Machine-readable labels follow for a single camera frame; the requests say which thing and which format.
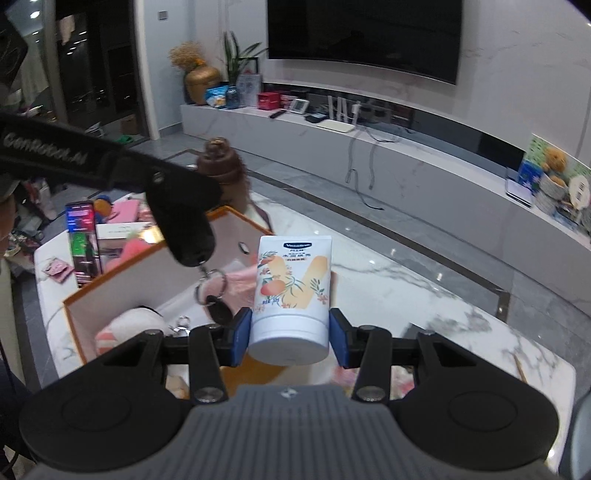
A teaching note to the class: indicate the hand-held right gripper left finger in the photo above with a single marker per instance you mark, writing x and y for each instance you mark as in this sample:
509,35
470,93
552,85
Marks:
242,337

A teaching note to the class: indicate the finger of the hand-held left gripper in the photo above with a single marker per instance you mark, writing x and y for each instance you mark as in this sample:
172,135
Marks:
134,168

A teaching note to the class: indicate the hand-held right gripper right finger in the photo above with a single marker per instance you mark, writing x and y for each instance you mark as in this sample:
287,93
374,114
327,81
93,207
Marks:
339,339

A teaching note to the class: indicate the small black key fob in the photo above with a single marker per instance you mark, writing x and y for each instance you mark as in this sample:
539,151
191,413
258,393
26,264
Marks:
220,311

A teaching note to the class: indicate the pink pouch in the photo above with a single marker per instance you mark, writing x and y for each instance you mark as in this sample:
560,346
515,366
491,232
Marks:
240,284

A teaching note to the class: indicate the white lotion tube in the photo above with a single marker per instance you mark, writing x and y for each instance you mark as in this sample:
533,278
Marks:
291,300

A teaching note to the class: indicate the crochet bunny doll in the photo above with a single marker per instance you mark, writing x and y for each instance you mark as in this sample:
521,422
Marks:
129,323

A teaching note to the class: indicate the orange storage box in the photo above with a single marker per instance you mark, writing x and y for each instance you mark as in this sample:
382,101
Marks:
81,323

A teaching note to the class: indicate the white marble desktop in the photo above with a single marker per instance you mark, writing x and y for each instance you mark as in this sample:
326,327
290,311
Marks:
415,295

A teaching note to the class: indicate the pink case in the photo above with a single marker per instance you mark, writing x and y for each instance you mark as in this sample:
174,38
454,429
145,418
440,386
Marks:
129,212

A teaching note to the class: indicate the blue and orange ball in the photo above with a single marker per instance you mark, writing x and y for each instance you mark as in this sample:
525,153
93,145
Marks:
104,206

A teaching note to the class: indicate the white flat box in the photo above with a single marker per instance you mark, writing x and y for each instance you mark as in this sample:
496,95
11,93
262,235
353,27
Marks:
120,230

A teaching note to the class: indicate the pink round plush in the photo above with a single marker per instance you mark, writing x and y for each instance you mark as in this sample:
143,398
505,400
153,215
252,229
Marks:
136,249

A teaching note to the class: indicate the smartphone with lit screen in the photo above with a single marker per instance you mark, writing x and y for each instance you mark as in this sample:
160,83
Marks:
83,240

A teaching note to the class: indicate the brown leather bag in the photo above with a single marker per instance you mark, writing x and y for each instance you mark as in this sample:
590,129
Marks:
221,161

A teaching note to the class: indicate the dark glass door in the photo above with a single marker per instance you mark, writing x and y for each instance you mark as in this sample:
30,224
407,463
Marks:
106,69

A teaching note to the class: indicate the gold vase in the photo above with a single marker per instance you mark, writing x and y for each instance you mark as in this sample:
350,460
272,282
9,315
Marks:
201,85

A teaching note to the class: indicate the blue snack bag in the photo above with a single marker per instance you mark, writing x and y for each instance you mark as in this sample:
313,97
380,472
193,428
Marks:
216,97

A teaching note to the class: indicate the blue jar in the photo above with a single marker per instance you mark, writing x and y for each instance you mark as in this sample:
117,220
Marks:
232,99

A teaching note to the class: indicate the pink card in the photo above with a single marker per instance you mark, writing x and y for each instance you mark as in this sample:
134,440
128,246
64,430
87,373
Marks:
57,268

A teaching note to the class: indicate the dried yellow flowers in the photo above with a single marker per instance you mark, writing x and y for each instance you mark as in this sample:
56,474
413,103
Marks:
187,55

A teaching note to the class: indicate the framed picture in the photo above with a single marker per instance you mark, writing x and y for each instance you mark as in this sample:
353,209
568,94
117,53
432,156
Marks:
249,90

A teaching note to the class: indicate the tall leafy plant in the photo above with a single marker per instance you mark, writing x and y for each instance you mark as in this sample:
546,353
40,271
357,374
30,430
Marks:
235,60

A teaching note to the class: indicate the red box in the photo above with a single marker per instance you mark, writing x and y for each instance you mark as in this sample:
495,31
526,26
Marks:
268,100

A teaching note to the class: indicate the black remote control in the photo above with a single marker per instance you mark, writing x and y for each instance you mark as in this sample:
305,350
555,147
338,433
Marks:
277,114

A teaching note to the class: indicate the small white display device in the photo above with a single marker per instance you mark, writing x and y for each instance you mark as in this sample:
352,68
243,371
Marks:
300,106

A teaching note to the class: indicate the wooden stick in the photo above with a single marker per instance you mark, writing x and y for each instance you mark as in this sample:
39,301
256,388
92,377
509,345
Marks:
519,367

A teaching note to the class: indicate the white marble TV cabinet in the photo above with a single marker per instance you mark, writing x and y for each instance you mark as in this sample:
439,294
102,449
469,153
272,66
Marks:
415,161

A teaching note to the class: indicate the white router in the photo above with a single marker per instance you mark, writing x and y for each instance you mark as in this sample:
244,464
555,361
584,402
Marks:
339,125

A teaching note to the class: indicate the green landscape picture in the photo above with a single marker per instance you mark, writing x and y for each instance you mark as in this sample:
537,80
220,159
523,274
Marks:
533,157

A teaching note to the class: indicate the black television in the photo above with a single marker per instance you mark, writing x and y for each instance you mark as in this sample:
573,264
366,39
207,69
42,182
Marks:
364,32

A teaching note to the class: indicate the brown teddy bear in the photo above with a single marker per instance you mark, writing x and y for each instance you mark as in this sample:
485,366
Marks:
554,159

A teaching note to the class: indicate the cream paper fan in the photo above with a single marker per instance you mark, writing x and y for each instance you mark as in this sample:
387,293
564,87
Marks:
581,190

